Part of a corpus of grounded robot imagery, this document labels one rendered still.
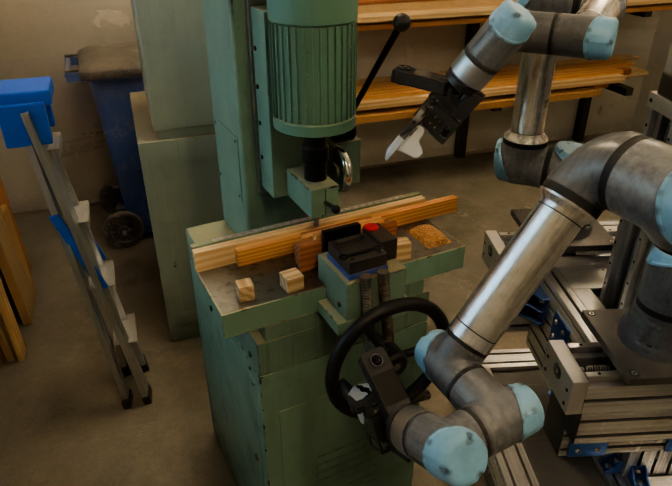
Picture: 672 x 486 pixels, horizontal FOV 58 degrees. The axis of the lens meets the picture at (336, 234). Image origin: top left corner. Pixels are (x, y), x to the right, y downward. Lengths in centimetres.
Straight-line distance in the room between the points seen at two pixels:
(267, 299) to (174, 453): 106
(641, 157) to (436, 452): 47
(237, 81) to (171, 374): 139
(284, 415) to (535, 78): 102
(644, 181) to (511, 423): 37
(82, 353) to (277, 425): 138
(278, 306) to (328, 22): 57
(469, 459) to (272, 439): 74
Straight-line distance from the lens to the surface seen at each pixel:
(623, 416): 146
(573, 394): 136
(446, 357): 97
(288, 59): 120
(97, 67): 301
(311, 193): 131
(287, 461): 158
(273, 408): 144
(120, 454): 226
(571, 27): 122
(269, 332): 130
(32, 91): 188
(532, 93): 165
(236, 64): 141
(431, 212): 157
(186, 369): 250
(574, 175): 95
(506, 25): 113
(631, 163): 91
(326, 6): 117
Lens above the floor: 163
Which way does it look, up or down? 29 degrees down
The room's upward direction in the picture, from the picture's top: straight up
